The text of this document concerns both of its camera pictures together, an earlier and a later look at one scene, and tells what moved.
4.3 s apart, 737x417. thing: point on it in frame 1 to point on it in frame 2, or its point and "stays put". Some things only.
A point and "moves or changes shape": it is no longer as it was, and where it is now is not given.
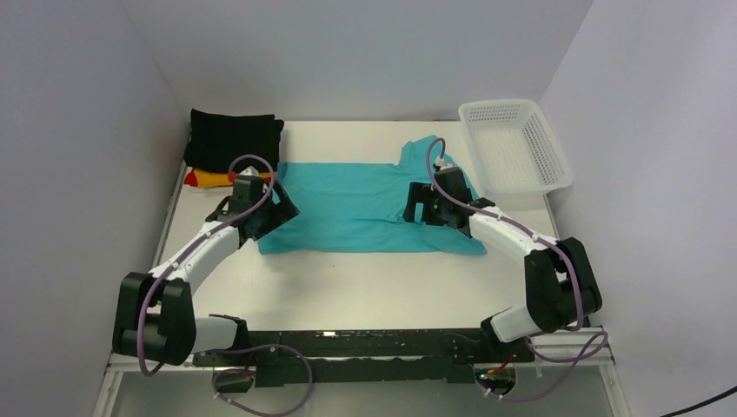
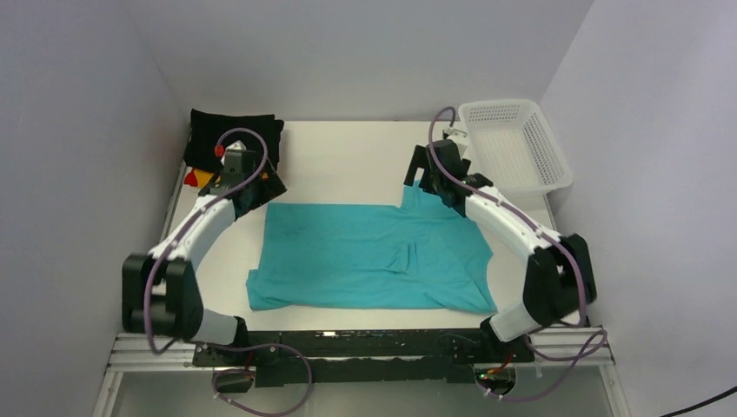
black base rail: (375, 355) stays put
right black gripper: (416, 201) to (420, 170)
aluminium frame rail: (116, 363) stays put
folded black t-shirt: (229, 142) stays put
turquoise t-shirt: (359, 208) moves or changes shape
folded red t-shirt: (191, 179) stays put
